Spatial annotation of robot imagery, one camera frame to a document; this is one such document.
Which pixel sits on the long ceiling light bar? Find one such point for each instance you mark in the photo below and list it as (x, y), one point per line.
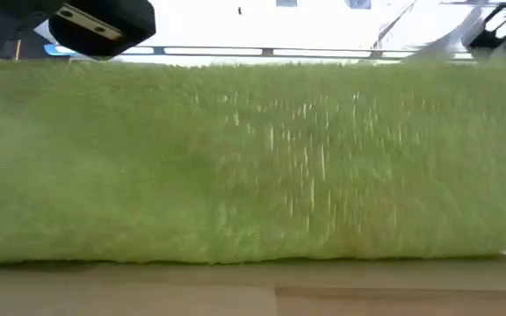
(213, 51)

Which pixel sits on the green microfiber towel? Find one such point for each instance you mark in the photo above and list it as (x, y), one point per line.
(235, 167)

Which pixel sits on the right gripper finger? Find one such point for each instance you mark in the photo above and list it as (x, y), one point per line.
(481, 45)

